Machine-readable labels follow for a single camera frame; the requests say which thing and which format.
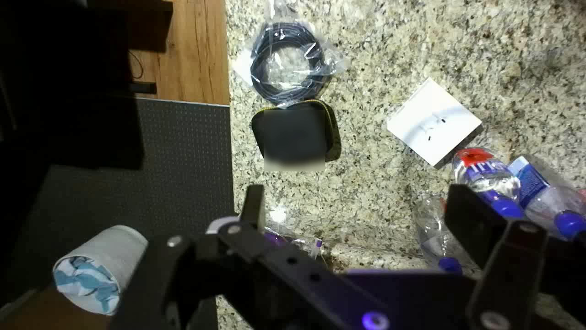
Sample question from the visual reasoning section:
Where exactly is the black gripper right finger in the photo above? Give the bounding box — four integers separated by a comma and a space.
444, 181, 514, 271

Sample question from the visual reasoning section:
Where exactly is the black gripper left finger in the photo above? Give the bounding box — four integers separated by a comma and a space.
241, 183, 268, 231

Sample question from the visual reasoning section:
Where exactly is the clear bag with black cable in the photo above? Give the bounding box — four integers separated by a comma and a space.
235, 1, 351, 111

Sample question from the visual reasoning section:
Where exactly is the clear water bottle blue cap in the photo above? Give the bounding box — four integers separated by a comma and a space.
415, 194, 466, 275

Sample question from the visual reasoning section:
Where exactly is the water bottle with red label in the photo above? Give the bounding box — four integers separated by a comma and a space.
453, 144, 528, 221

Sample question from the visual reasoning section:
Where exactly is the water bottle with blue label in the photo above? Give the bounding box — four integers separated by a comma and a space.
508, 154, 586, 242

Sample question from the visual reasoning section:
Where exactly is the plastic-wrapped water bottle pack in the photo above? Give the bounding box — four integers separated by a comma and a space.
409, 144, 586, 276

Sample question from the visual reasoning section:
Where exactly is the grey dotted floor mat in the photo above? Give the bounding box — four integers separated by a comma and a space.
0, 97, 237, 308

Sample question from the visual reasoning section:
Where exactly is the black rounded pouch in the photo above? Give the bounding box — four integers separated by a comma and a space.
250, 99, 343, 168

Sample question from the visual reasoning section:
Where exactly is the white flat box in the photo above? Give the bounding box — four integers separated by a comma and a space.
385, 77, 486, 170

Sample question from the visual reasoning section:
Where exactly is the black cabinet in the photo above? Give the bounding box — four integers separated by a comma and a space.
0, 0, 177, 172

